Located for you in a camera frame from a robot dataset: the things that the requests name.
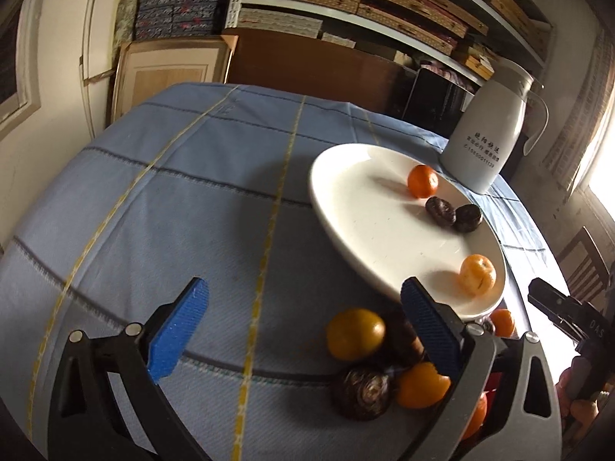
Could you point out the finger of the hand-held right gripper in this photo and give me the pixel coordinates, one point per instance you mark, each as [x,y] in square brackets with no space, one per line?
[552,300]

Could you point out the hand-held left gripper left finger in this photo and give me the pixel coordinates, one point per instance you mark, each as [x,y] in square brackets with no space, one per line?
[178,331]

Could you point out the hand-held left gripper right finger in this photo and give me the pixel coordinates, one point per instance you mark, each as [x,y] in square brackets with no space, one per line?
[430,331]

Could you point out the dark water chestnut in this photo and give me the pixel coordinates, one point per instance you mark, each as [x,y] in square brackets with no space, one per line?
[363,391]
[401,341]

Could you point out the orange tangerine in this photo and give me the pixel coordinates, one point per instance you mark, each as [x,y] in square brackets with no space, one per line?
[502,321]
[420,386]
[423,181]

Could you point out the pale yellow tangerine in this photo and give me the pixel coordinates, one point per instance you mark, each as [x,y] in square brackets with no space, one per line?
[478,274]

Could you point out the yellow-orange tangerine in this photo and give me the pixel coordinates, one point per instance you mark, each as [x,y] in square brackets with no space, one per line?
[355,335]

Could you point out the red apple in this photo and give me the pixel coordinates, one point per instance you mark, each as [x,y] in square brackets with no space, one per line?
[491,384]

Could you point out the large orange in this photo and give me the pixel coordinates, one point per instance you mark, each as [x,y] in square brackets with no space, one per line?
[475,415]

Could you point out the dark passion fruit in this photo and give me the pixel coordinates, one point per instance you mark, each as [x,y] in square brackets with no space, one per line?
[440,211]
[468,217]

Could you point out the white plate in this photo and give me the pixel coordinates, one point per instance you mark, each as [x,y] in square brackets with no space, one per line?
[374,221]

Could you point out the person's right hand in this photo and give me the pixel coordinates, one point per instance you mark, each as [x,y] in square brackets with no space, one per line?
[571,374]

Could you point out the wooden chair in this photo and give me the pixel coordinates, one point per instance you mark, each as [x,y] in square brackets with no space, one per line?
[584,264]

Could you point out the blue checked tablecloth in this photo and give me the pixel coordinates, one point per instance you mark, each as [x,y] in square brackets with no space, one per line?
[168,211]

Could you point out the white thermos jug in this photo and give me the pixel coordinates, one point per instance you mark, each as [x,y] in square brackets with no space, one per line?
[480,120]

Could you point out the patterned curtain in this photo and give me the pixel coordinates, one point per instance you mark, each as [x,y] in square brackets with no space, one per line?
[586,105]

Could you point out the light wooden cabinet panel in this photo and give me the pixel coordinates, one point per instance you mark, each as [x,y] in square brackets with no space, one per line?
[168,69]

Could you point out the brown board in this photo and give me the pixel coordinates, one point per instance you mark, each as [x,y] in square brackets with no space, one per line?
[312,67]

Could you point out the white framed window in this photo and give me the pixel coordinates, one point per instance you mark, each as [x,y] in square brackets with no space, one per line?
[14,72]

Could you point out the stack of blue patterned boxes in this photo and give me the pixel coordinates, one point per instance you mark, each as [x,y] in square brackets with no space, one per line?
[175,12]

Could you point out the stack of woven flat boxes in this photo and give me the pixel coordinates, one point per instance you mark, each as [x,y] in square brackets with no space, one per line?
[408,7]

